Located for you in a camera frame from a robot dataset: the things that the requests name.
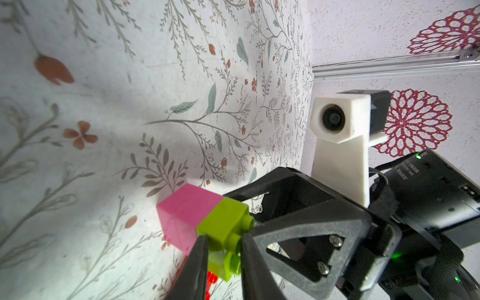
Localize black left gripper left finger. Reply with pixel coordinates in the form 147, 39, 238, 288
165, 235, 208, 300

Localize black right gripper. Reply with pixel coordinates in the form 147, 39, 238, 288
250, 148, 480, 300

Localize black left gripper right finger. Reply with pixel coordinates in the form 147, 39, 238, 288
241, 233, 286, 300

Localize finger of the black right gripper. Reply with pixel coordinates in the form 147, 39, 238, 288
225, 167, 338, 223

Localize red lego brick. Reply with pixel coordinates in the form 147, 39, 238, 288
166, 256, 218, 300

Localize green lego brick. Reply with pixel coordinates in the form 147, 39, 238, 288
196, 197, 255, 282

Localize pink lego brick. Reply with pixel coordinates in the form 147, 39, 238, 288
156, 184, 224, 256

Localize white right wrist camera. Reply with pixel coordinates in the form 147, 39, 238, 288
309, 89, 392, 208

